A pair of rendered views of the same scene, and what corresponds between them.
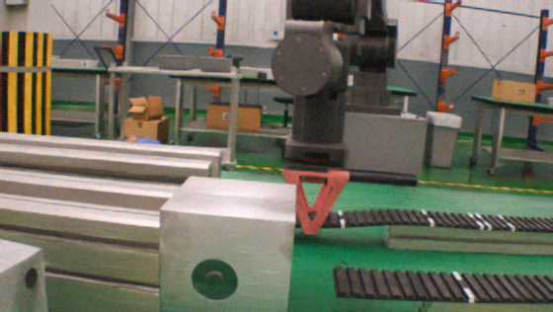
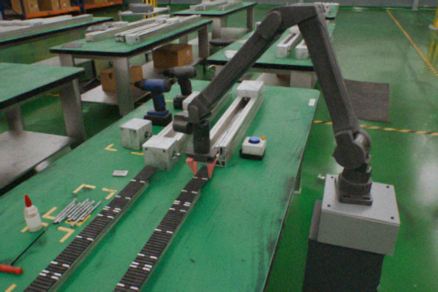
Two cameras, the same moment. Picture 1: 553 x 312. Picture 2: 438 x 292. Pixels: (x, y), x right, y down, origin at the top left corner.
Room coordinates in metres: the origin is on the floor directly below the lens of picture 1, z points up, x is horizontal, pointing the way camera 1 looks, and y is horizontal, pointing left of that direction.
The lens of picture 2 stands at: (0.90, -1.09, 1.44)
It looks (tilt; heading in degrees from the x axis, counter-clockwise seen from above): 26 degrees down; 106
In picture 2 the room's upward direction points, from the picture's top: 1 degrees counter-clockwise
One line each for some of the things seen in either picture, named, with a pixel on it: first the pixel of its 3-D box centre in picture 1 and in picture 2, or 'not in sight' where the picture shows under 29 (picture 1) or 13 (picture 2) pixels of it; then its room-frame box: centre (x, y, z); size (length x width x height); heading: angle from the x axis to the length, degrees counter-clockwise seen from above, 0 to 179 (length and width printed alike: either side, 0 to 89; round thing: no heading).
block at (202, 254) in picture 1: (234, 249); (163, 153); (0.38, 0.03, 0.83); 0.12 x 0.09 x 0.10; 178
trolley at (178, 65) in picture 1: (168, 118); not in sight; (3.62, 0.80, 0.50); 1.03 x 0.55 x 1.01; 98
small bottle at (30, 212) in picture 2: not in sight; (30, 211); (0.16, -0.42, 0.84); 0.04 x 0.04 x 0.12
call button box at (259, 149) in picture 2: not in sight; (251, 147); (0.68, 0.18, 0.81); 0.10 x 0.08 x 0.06; 178
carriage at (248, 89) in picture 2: not in sight; (250, 91); (0.58, 0.72, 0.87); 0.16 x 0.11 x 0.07; 88
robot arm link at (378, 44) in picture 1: (373, 53); (351, 152); (1.01, -0.18, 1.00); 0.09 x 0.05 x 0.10; 164
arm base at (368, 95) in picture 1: (369, 92); (354, 179); (1.03, -0.18, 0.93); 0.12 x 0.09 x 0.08; 95
